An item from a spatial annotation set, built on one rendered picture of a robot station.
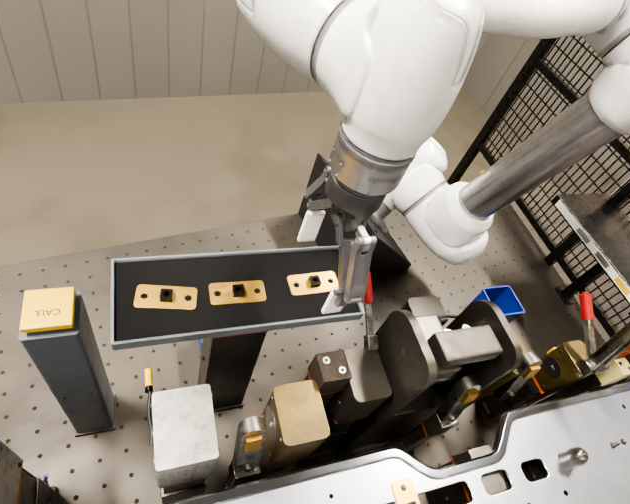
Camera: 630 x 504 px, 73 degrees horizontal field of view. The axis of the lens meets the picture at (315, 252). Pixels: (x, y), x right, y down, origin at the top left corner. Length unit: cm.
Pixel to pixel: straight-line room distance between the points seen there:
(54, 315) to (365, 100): 48
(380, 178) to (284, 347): 75
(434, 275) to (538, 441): 67
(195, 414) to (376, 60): 49
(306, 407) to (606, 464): 61
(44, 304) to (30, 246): 159
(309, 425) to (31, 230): 184
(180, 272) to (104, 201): 172
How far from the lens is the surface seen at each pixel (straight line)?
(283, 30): 49
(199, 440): 63
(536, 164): 102
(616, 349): 100
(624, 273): 140
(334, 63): 45
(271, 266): 70
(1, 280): 129
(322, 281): 70
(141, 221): 228
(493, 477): 91
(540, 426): 99
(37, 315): 67
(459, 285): 150
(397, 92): 41
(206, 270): 68
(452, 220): 116
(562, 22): 74
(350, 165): 47
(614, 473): 107
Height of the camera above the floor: 172
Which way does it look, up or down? 49 degrees down
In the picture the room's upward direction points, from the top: 22 degrees clockwise
